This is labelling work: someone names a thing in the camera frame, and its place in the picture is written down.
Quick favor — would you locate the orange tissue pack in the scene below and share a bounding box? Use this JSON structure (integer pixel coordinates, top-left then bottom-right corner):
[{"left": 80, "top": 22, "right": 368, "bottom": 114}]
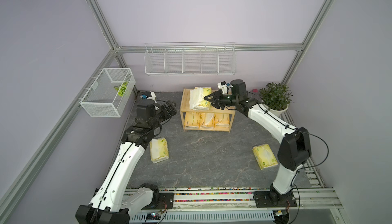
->
[
  {"left": 199, "top": 113, "right": 215, "bottom": 129},
  {"left": 214, "top": 113, "right": 230, "bottom": 128},
  {"left": 184, "top": 112, "right": 200, "bottom": 129}
]

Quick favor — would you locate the wooden two-tier shelf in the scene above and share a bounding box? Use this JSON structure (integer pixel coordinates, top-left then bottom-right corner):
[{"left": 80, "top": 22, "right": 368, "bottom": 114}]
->
[{"left": 180, "top": 89, "right": 235, "bottom": 132}]

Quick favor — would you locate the green tissue pack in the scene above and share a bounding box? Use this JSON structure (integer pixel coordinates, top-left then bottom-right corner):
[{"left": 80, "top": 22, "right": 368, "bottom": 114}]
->
[
  {"left": 252, "top": 144, "right": 278, "bottom": 170},
  {"left": 150, "top": 138, "right": 169, "bottom": 163},
  {"left": 189, "top": 87, "right": 212, "bottom": 111}
]

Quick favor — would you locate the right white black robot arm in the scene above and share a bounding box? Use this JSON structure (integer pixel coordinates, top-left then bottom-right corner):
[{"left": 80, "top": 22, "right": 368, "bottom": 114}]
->
[{"left": 204, "top": 80, "right": 327, "bottom": 202}]

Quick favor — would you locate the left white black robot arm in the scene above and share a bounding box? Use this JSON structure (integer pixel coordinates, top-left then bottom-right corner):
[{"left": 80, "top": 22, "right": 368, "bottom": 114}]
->
[{"left": 75, "top": 99, "right": 177, "bottom": 224}]

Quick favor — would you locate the green leaf in basket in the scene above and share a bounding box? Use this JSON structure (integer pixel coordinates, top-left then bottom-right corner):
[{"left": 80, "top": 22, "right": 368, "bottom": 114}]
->
[{"left": 114, "top": 82, "right": 129, "bottom": 97}]

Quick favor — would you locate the large potted green plant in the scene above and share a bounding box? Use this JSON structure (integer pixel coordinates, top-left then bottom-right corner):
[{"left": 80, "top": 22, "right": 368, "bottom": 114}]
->
[{"left": 259, "top": 82, "right": 293, "bottom": 117}]

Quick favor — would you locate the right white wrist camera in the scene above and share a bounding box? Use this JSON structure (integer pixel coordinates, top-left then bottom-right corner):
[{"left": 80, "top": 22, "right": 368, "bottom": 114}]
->
[{"left": 217, "top": 81, "right": 231, "bottom": 95}]

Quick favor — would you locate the white wire wall shelf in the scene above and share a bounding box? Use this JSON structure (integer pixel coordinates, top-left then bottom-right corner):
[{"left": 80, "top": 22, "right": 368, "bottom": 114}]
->
[{"left": 144, "top": 42, "right": 237, "bottom": 75}]

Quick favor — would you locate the white mesh wall basket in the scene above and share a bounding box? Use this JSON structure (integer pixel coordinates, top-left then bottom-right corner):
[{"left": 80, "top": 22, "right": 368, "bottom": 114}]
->
[{"left": 79, "top": 68, "right": 135, "bottom": 118}]

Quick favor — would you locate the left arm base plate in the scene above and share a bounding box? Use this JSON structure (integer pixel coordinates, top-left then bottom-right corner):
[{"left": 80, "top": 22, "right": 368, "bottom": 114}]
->
[{"left": 143, "top": 192, "right": 174, "bottom": 210}]

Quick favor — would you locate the aluminium rail frame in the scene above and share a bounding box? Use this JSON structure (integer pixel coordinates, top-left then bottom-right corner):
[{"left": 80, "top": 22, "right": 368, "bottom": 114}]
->
[{"left": 121, "top": 187, "right": 350, "bottom": 224}]

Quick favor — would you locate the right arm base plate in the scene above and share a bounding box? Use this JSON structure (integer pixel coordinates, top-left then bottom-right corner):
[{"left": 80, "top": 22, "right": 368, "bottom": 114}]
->
[{"left": 253, "top": 190, "right": 298, "bottom": 209}]

